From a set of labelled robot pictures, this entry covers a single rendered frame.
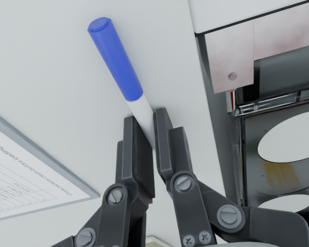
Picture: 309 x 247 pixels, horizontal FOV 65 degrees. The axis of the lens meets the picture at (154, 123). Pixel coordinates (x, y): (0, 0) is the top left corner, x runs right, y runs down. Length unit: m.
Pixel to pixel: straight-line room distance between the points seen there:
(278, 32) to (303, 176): 0.25
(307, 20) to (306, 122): 0.11
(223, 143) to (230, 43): 0.27
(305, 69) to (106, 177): 0.28
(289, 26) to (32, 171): 0.23
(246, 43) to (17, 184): 0.20
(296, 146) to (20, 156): 0.29
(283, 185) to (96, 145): 0.33
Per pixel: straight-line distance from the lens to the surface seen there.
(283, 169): 0.39
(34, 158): 0.18
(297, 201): 0.52
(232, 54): 0.20
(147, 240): 0.34
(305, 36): 0.25
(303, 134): 0.32
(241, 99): 0.33
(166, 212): 0.27
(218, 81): 0.21
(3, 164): 0.19
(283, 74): 0.36
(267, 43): 0.24
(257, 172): 0.37
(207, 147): 0.17
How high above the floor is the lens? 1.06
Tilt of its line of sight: 41 degrees down
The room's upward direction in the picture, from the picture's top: 175 degrees clockwise
